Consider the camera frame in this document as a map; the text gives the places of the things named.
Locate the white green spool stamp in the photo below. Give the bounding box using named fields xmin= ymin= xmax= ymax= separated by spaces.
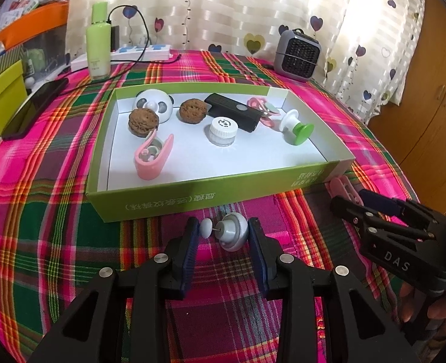
xmin=279 ymin=109 xmax=314 ymax=146

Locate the white grey round hook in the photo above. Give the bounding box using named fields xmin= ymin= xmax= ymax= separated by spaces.
xmin=199 ymin=212 xmax=248 ymax=252

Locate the pink earhook clip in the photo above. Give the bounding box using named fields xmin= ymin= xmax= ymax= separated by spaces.
xmin=134 ymin=129 xmax=174 ymax=180

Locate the white round jar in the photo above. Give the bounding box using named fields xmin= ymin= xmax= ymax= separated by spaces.
xmin=208 ymin=116 xmax=239 ymax=147

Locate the brown walnut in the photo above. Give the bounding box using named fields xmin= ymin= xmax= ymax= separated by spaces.
xmin=128 ymin=108 xmax=159 ymax=138
xmin=179 ymin=98 xmax=207 ymax=125

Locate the pink loop clip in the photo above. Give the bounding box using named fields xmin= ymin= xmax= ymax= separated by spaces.
xmin=329 ymin=175 xmax=363 ymax=206

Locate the right hand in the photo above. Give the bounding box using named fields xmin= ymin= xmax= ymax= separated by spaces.
xmin=399 ymin=282 xmax=446 ymax=322

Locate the wooden wardrobe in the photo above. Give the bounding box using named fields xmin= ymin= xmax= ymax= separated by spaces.
xmin=369 ymin=0 xmax=446 ymax=212

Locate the plaid bedspread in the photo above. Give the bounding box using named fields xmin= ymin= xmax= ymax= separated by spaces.
xmin=0 ymin=50 xmax=415 ymax=362

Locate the pink green clip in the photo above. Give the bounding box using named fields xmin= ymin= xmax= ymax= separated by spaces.
xmin=247 ymin=97 xmax=280 ymax=128

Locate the black rectangular device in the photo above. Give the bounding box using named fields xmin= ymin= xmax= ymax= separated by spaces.
xmin=204 ymin=93 xmax=263 ymax=133

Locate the grey mini heater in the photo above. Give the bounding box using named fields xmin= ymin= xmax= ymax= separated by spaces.
xmin=273 ymin=29 xmax=321 ymax=81

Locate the green white cardboard tray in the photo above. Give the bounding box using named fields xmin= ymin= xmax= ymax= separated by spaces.
xmin=85 ymin=82 xmax=354 ymax=222

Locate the heart pattern curtain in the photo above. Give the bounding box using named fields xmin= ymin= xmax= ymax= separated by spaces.
xmin=66 ymin=0 xmax=425 ymax=122

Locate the brown walnut in tray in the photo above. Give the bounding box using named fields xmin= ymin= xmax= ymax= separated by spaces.
xmin=179 ymin=98 xmax=207 ymax=125

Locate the white panda case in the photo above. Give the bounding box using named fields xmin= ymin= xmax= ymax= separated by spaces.
xmin=133 ymin=89 xmax=174 ymax=123

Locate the black smartphone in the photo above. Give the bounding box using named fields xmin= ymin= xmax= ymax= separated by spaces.
xmin=1 ymin=78 xmax=69 ymax=141

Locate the lime green shoebox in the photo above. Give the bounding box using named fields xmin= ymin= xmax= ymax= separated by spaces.
xmin=0 ymin=60 xmax=27 ymax=136

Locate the white power strip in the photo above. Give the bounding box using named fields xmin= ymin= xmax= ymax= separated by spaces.
xmin=70 ymin=43 xmax=173 ymax=72

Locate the chevron pattern box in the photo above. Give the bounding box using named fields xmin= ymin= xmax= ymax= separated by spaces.
xmin=0 ymin=45 xmax=23 ymax=75

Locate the green lotion bottle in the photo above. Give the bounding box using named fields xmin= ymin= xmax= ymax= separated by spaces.
xmin=86 ymin=2 xmax=111 ymax=80

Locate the black charger plug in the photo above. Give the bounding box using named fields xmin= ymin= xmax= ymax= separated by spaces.
xmin=111 ymin=25 xmax=120 ymax=52

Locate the orange lidded storage box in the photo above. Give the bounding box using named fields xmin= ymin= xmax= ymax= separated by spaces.
xmin=0 ymin=2 xmax=69 ymax=49

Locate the black charger cable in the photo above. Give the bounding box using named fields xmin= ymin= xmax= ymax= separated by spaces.
xmin=56 ymin=4 xmax=182 ymax=92

